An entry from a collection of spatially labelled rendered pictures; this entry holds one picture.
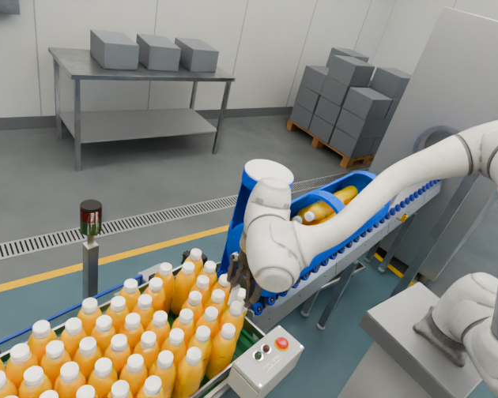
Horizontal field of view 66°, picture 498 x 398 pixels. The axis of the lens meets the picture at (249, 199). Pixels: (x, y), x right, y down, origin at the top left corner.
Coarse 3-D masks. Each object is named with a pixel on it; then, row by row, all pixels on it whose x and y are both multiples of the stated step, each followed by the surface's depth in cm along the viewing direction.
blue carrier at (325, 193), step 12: (336, 180) 183; (348, 180) 201; (360, 180) 196; (372, 180) 186; (312, 192) 166; (324, 192) 164; (300, 204) 177; (336, 204) 158; (372, 216) 176; (240, 228) 138; (360, 228) 169; (228, 240) 144; (348, 240) 164; (228, 252) 146; (324, 252) 147; (312, 264) 143; (300, 276) 142
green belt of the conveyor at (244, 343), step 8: (168, 320) 132; (240, 336) 133; (248, 336) 134; (240, 344) 130; (248, 344) 131; (240, 352) 128; (232, 360) 124; (200, 384) 115; (216, 384) 116; (208, 392) 114
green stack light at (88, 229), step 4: (80, 220) 118; (100, 220) 120; (80, 224) 119; (84, 224) 117; (88, 224) 117; (92, 224) 118; (96, 224) 119; (100, 224) 121; (80, 228) 120; (84, 228) 118; (88, 228) 118; (92, 228) 118; (96, 228) 119; (100, 228) 121; (84, 232) 119; (88, 232) 119; (92, 232) 119; (96, 232) 120
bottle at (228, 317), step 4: (228, 308) 117; (224, 312) 116; (228, 312) 115; (224, 316) 115; (228, 316) 114; (232, 316) 114; (236, 316) 113; (240, 316) 115; (220, 320) 118; (224, 320) 115; (228, 320) 114; (232, 320) 114; (236, 320) 114; (240, 320) 115; (220, 324) 117; (232, 324) 114; (236, 324) 114; (240, 324) 115; (220, 328) 117; (236, 328) 114; (240, 328) 116; (236, 332) 116; (236, 336) 117; (236, 340) 119
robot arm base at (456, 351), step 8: (424, 320) 133; (432, 320) 129; (416, 328) 130; (424, 328) 130; (432, 328) 128; (424, 336) 129; (432, 336) 127; (440, 336) 125; (440, 344) 126; (448, 344) 124; (456, 344) 123; (448, 352) 124; (456, 352) 124; (464, 352) 125; (456, 360) 122; (464, 360) 123
